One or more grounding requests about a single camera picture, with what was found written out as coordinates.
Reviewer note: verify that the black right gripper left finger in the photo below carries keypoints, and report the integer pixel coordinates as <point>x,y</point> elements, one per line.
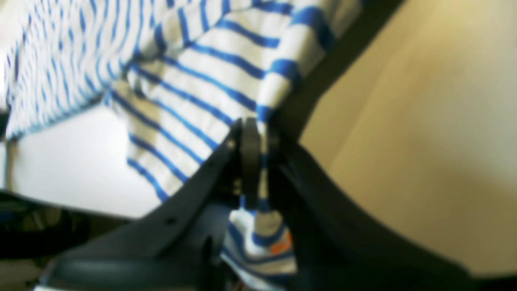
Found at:
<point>177,246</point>

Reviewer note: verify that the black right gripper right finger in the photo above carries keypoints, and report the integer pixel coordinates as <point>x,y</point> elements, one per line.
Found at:
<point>339,247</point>

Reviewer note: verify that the blue white striped T-shirt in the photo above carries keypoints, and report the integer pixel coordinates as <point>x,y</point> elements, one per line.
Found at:
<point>115,104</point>

